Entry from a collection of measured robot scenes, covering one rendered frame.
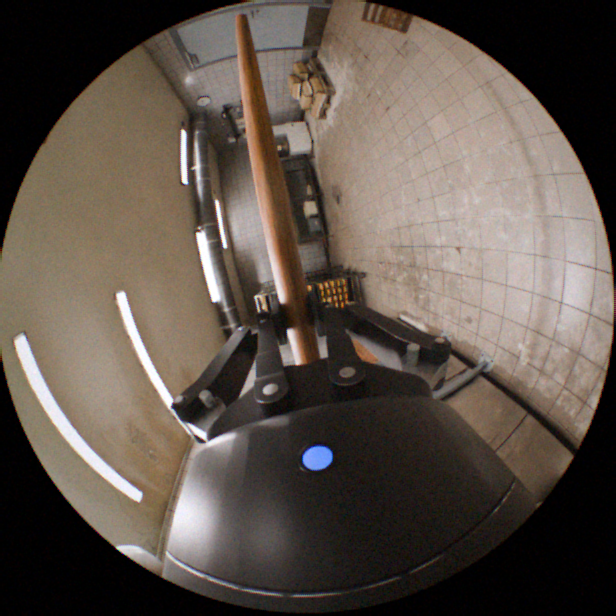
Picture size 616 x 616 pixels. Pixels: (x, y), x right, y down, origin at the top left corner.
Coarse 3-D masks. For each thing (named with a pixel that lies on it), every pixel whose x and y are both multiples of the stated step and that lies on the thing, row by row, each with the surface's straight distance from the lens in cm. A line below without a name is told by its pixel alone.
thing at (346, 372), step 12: (324, 312) 15; (336, 312) 14; (324, 324) 12; (336, 324) 12; (336, 336) 9; (348, 336) 9; (336, 348) 8; (348, 348) 8; (336, 360) 7; (348, 360) 7; (360, 360) 7; (336, 372) 6; (348, 372) 6; (360, 372) 6; (336, 384) 6; (348, 384) 6; (360, 384) 6; (336, 396) 6; (348, 396) 6; (360, 396) 6
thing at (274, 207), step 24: (240, 24) 61; (240, 48) 43; (240, 72) 35; (264, 96) 28; (264, 120) 24; (264, 144) 22; (264, 168) 20; (264, 192) 19; (264, 216) 19; (288, 216) 19; (288, 240) 18; (288, 264) 18; (288, 288) 18; (288, 312) 19; (312, 336) 20; (312, 360) 21
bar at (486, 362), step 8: (448, 336) 177; (480, 360) 160; (488, 360) 155; (480, 368) 148; (488, 368) 157; (464, 376) 137; (472, 376) 142; (456, 384) 130; (440, 392) 123; (448, 392) 127
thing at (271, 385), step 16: (272, 336) 12; (272, 352) 9; (256, 368) 8; (272, 368) 8; (256, 384) 7; (272, 384) 6; (288, 384) 7; (256, 400) 6; (272, 400) 6; (288, 400) 6; (272, 416) 6
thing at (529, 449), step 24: (456, 360) 160; (480, 384) 145; (456, 408) 124; (480, 408) 129; (504, 408) 135; (528, 408) 151; (480, 432) 118; (504, 432) 125; (528, 432) 133; (552, 432) 151; (504, 456) 117; (528, 456) 125; (552, 456) 136; (528, 480) 121; (552, 480) 131
